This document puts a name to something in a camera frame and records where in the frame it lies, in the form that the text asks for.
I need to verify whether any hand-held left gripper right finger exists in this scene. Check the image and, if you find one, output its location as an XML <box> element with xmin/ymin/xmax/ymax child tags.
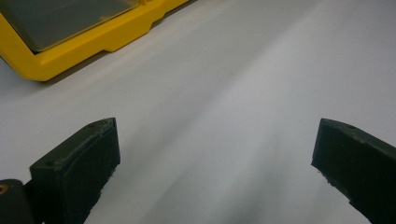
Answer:
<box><xmin>311</xmin><ymin>118</ymin><xmax>396</xmax><ymax>224</ymax></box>

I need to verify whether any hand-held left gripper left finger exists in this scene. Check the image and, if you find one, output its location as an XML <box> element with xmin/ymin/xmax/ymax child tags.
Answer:
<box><xmin>22</xmin><ymin>117</ymin><xmax>121</xmax><ymax>224</ymax></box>

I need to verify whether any yellow black organizer box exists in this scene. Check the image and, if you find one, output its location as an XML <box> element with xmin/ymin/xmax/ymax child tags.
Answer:
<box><xmin>0</xmin><ymin>0</ymin><xmax>191</xmax><ymax>82</ymax></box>

